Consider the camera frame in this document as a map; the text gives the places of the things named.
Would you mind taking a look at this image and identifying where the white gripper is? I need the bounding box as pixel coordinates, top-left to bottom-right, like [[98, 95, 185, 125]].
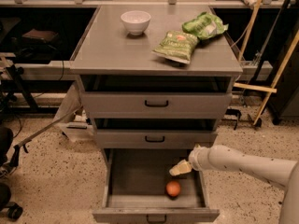
[[169, 147, 212, 176]]

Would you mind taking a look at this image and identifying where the orange fruit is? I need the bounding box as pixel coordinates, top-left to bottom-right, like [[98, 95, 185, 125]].
[[165, 180, 181, 198]]

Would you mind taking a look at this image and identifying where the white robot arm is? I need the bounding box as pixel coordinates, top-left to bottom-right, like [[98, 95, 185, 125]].
[[169, 145, 299, 224]]

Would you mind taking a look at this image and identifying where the grey bottom drawer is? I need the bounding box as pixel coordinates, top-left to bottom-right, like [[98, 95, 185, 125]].
[[93, 149, 220, 224]]

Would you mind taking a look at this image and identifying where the grey drawer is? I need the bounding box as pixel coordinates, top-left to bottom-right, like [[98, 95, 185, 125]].
[[94, 118, 217, 149], [80, 75, 232, 119], [93, 149, 220, 224]]

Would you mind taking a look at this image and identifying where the grey middle drawer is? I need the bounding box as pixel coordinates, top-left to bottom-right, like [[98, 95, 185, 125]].
[[94, 118, 217, 149]]

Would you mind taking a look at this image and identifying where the grey drawer cabinet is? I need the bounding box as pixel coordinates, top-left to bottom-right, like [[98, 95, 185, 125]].
[[69, 4, 244, 224]]

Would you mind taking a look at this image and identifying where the grey top drawer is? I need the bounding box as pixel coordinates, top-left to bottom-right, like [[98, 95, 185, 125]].
[[80, 75, 232, 119]]

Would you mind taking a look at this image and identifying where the green chip bag front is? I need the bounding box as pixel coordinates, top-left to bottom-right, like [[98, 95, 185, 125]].
[[153, 31, 198, 64]]

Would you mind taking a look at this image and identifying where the green chip bag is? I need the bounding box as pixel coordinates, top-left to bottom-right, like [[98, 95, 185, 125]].
[[153, 31, 198, 64], [182, 12, 228, 40]]

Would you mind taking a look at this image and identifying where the grey metal pole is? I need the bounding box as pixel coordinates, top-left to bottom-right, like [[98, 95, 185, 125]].
[[14, 105, 82, 149]]

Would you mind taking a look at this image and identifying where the green chip bag rear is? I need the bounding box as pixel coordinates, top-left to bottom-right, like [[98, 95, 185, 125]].
[[182, 12, 228, 40]]

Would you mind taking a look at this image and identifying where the white ceramic bowl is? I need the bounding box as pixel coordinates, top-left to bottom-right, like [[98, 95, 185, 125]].
[[121, 10, 151, 35]]

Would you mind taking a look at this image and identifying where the black office chair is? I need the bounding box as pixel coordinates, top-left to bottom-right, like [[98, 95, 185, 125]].
[[0, 127, 23, 221]]

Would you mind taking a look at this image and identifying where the dark box on shelf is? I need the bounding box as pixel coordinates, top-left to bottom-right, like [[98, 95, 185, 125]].
[[21, 29, 58, 44]]

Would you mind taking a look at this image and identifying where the wooden easel frame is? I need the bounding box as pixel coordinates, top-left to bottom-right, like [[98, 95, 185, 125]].
[[233, 0, 299, 127]]

